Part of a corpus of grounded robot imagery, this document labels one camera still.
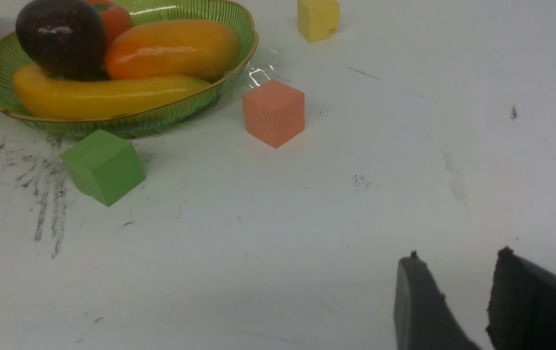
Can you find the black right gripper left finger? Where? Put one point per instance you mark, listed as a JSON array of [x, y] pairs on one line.
[[422, 319]]

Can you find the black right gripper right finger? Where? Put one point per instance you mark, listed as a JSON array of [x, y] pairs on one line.
[[522, 307]]

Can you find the orange yellow toy mango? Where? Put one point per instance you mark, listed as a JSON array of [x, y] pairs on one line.
[[198, 48]]

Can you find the orange toy persimmon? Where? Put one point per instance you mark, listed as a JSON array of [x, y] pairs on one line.
[[116, 18]]

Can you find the yellow toy banana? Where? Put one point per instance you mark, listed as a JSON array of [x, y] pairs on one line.
[[69, 100]]

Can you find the purple toy mangosteen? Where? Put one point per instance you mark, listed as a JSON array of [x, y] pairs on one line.
[[65, 38]]

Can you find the orange foam cube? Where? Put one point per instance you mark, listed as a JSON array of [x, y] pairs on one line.
[[274, 112]]

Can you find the yellow foam cube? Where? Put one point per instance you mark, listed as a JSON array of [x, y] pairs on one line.
[[318, 19]]

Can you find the green foam cube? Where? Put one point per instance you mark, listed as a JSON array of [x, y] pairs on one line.
[[104, 166]]

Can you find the green leaf-shaped glass plate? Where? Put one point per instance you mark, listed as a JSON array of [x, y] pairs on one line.
[[12, 57]]

